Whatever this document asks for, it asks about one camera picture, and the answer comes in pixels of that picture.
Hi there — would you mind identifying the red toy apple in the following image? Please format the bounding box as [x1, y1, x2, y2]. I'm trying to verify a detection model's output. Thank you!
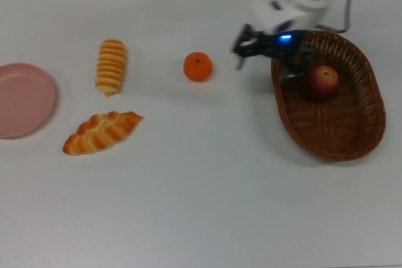
[306, 65, 340, 101]

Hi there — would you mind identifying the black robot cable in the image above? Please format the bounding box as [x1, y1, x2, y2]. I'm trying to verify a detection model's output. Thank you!
[316, 0, 357, 33]

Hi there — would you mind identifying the striped toy bread roll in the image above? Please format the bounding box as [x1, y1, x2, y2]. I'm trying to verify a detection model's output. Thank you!
[94, 38, 128, 98]

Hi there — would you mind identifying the braided toy bread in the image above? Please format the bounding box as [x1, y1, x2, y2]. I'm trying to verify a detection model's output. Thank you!
[62, 110, 144, 156]

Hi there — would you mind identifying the toy orange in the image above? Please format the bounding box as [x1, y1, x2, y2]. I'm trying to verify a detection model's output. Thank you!
[183, 51, 214, 83]

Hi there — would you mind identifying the pink plate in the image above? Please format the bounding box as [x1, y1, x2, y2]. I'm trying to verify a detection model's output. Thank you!
[0, 62, 58, 139]

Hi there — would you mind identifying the brown woven basket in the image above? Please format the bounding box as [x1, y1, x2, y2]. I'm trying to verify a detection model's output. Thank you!
[270, 30, 387, 162]

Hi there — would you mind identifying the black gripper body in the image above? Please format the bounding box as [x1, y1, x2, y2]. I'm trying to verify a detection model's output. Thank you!
[259, 28, 311, 61]

